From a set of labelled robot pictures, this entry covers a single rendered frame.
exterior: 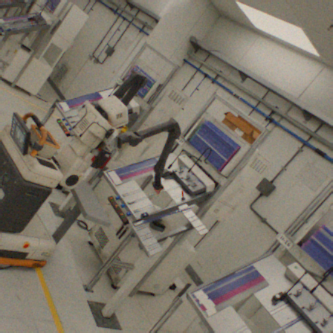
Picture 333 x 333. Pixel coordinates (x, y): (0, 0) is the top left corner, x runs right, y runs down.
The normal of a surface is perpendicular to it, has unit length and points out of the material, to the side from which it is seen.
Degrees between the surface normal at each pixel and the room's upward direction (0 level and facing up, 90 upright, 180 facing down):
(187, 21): 90
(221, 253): 90
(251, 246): 89
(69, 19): 90
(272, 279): 44
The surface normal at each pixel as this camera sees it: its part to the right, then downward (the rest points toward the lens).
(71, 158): -0.48, -0.37
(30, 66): 0.48, 0.54
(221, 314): 0.00, -0.78
